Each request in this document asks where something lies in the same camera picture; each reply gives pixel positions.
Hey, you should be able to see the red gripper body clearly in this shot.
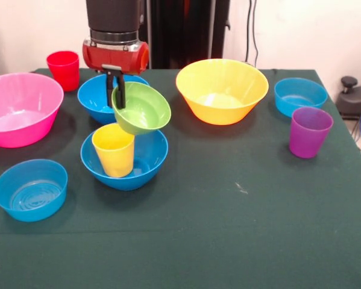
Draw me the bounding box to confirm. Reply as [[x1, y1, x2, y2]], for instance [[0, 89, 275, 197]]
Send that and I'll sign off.
[[82, 39, 150, 76]]

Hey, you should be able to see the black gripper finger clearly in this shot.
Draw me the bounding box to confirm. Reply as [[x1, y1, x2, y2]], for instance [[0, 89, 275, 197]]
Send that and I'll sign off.
[[105, 70, 115, 108], [116, 73, 127, 110]]

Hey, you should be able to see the blue plastic bowl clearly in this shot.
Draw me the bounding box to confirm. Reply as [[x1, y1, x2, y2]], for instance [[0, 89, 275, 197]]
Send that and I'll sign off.
[[80, 123, 169, 191], [77, 73, 151, 125]]

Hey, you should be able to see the green plastic bowl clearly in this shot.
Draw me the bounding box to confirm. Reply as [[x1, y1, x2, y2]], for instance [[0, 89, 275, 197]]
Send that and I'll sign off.
[[111, 81, 172, 136]]

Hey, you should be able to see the yellow plastic cup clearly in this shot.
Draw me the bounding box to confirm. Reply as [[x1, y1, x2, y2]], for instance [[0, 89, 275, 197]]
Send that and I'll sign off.
[[91, 123, 136, 178]]

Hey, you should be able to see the large pink plastic bowl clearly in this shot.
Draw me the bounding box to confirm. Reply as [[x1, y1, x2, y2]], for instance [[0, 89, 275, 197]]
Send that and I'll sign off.
[[0, 72, 65, 149]]

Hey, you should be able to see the red plastic cup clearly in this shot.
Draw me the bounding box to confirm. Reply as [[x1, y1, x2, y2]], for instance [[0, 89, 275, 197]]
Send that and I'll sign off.
[[46, 51, 80, 92]]

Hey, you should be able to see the large orange plastic bowl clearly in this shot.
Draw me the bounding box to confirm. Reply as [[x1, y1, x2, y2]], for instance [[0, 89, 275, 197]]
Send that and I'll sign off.
[[175, 58, 270, 126]]

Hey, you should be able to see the translucent blue shallow bowl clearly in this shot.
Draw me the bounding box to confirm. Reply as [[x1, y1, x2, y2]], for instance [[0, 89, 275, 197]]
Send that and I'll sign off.
[[0, 158, 69, 223], [274, 77, 328, 119]]

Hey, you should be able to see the dark green table cloth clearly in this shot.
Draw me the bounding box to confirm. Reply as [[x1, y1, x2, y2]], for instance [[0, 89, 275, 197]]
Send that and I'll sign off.
[[0, 67, 361, 289]]

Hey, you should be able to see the purple plastic cup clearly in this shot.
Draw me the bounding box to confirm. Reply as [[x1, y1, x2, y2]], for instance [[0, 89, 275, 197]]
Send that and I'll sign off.
[[289, 107, 334, 160]]

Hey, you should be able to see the dark grey clamp device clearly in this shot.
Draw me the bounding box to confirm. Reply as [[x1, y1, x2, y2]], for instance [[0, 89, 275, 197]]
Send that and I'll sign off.
[[336, 76, 361, 121]]

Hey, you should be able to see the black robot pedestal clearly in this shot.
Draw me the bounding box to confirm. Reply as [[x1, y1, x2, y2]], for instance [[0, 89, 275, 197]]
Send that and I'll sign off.
[[136, 0, 231, 70]]

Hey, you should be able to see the black wall cable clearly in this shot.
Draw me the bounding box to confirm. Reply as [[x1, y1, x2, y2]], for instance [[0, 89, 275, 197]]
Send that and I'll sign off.
[[245, 0, 259, 66]]

